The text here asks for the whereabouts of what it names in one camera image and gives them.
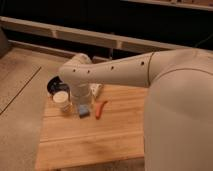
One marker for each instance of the orange red pepper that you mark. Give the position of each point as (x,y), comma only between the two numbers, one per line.
(99,109)

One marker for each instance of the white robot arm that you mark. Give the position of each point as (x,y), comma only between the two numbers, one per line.
(178,110)

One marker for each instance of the dark ceramic bowl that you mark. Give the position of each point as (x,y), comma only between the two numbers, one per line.
(55,85)

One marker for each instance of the blue sponge block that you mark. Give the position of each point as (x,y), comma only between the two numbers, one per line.
(83,111)

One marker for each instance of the white lidded jar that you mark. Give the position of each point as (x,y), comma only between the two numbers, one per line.
(62,100)

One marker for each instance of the long wooden rail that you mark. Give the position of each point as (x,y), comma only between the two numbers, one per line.
(87,37)

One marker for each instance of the wooden cutting board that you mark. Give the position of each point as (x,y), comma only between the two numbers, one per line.
(66,140)

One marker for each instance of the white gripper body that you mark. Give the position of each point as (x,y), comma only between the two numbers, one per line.
(81,94)

